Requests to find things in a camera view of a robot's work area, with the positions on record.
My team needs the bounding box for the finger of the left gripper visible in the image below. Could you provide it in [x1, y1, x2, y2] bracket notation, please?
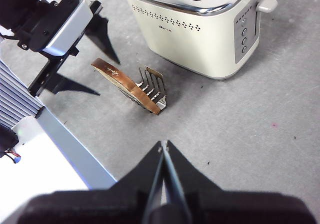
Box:
[84, 15, 121, 65]
[45, 73, 101, 95]

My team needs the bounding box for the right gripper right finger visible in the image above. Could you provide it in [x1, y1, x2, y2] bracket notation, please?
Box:
[163, 139, 224, 223]

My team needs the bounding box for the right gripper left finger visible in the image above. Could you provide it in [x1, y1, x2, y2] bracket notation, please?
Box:
[109, 140, 166, 223]

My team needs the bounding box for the brown bread slice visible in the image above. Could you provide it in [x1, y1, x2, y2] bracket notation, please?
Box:
[91, 58, 162, 115]

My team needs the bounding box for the shiny metal toast rack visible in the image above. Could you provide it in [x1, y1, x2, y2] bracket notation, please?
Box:
[117, 66, 168, 113]

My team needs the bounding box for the cream two-slot toaster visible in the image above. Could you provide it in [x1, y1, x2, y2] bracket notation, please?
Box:
[121, 0, 279, 81]

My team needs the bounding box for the ribbed pale metal block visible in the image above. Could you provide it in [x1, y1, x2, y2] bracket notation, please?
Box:
[0, 60, 46, 130]

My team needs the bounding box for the white flat panel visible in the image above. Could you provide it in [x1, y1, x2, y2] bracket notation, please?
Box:
[0, 115, 91, 221]

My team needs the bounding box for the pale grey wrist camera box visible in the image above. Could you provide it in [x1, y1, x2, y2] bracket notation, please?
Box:
[39, 0, 94, 57]

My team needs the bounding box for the silver aluminium frame rail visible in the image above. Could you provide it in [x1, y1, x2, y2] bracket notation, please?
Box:
[34, 105, 119, 190]

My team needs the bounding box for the black unit with red wires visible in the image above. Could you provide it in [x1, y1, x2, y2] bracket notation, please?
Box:
[0, 126, 23, 164]

